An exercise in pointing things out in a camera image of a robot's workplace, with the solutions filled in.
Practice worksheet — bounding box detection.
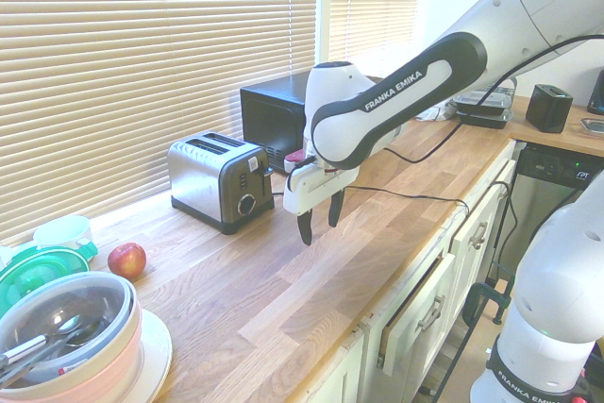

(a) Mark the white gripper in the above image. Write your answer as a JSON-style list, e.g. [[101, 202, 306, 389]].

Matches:
[[282, 164, 358, 247]]

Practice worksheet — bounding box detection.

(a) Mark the stainless steel two-slot toaster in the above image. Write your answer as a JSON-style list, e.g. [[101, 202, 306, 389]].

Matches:
[[167, 130, 277, 236]]

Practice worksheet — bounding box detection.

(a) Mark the black microwave oven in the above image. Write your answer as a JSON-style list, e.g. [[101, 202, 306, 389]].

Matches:
[[239, 72, 386, 176]]

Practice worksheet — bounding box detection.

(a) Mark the white plastic bag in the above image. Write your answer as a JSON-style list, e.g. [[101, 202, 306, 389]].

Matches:
[[414, 101, 462, 124]]

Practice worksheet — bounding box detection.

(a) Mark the green clamp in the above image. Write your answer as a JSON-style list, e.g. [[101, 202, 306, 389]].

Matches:
[[463, 277, 513, 327]]

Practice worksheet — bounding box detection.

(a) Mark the black food container clear lid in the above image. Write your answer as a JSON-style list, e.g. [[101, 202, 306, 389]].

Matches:
[[451, 85, 516, 114], [455, 109, 514, 130]]

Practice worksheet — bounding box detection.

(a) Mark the red apple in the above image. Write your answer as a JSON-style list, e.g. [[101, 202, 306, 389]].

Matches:
[[107, 242, 147, 280]]

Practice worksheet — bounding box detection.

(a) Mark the white plate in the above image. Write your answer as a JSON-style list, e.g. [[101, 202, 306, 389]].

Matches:
[[0, 307, 174, 403]]

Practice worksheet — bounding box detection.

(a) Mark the narrow beige window blind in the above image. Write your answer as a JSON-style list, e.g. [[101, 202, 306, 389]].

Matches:
[[327, 0, 426, 65]]

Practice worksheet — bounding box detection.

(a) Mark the black and steel dishwasher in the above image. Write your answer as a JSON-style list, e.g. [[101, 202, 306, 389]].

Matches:
[[495, 141, 601, 284]]

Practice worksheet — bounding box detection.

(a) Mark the wide beige window blind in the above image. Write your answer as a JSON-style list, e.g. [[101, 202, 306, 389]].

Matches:
[[0, 0, 319, 248]]

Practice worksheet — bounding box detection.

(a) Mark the small black box appliance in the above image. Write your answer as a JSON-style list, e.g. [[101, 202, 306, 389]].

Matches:
[[525, 83, 575, 135]]

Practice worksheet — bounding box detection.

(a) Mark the white and green cup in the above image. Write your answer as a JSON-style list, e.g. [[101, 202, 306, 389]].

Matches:
[[32, 214, 92, 250]]

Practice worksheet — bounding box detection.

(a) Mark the green plastic container lid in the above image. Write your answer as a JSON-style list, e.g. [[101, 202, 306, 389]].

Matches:
[[0, 238, 99, 314]]

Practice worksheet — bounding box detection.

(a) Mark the red and black wrist camera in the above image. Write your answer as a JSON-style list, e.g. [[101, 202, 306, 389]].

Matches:
[[283, 150, 318, 176]]

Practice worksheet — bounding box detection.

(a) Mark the black toaster power cord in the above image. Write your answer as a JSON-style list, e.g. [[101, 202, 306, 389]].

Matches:
[[271, 184, 471, 223]]

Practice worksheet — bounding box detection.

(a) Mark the white drawer front metal handle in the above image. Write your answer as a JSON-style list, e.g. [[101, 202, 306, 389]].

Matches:
[[378, 251, 458, 377]]

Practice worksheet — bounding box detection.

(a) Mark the white cabinet door metal handle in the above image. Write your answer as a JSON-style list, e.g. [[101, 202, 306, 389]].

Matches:
[[449, 160, 518, 327]]

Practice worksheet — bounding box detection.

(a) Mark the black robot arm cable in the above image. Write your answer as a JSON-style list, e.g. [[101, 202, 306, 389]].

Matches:
[[382, 33, 604, 164]]

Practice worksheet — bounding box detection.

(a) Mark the metal utensil with silver handle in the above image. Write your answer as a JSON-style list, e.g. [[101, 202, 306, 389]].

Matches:
[[0, 315, 112, 376]]

